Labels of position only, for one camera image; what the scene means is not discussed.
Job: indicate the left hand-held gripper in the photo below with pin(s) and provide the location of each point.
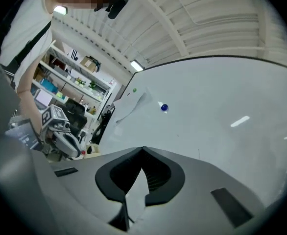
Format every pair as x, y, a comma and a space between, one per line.
54, 121

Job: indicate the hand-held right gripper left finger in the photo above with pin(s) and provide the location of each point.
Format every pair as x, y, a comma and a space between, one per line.
84, 197

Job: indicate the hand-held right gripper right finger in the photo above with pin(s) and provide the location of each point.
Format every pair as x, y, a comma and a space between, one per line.
195, 197

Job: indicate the white whiteboard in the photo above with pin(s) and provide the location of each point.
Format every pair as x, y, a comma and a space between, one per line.
219, 111

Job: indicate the blue round magnet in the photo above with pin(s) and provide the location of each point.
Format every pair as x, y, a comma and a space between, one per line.
164, 107

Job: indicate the person's left forearm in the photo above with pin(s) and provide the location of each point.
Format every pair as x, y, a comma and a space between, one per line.
29, 99

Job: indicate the cream plastic holder box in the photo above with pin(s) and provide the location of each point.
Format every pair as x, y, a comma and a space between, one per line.
94, 150

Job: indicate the black office chair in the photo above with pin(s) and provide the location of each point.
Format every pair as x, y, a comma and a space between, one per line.
75, 116

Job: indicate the black bag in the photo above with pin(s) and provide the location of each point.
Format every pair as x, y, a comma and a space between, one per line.
103, 126

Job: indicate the black chest-mounted screen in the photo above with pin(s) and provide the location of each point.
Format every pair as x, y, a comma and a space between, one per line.
23, 136

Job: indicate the computer monitor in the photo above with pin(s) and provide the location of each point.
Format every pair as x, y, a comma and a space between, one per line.
43, 98

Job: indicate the white metal shelf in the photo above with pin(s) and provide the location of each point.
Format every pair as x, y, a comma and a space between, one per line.
84, 87

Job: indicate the potted green plant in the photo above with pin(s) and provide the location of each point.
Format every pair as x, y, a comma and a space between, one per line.
92, 85

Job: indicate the white paper sheet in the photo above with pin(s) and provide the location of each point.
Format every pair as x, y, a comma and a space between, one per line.
131, 106

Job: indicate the cardboard box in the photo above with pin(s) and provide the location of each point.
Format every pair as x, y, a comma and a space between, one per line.
88, 63

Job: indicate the green round magnet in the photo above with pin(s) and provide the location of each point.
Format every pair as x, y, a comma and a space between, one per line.
134, 90

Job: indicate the ceiling light panel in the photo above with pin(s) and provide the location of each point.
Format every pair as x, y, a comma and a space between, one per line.
60, 10
136, 65

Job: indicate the black chest harness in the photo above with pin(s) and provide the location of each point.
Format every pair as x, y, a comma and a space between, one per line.
33, 43

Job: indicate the person's white shirt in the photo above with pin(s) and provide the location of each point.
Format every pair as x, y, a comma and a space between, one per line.
26, 21

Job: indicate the black head-worn camera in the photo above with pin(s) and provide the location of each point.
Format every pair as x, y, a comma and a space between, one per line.
116, 5

